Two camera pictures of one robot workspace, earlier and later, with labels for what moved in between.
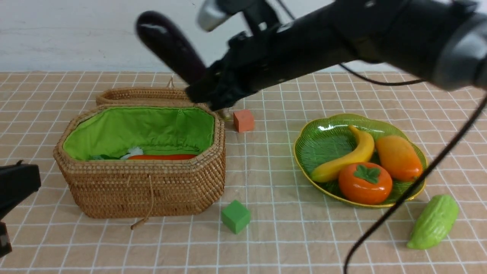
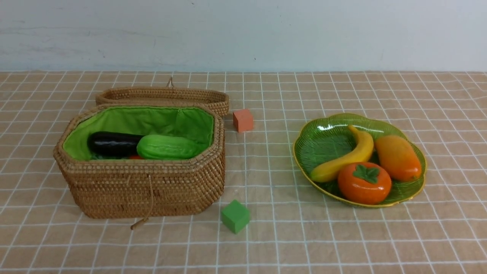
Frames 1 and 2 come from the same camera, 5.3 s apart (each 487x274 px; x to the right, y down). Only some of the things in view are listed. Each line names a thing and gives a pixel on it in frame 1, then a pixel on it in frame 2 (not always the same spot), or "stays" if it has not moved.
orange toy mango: x=398 y=158 stays
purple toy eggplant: x=164 y=39 to x=113 y=144
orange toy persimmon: x=365 y=183 stays
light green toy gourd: x=435 y=222 to x=167 y=147
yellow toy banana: x=361 y=152 stays
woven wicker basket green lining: x=113 y=131 stays
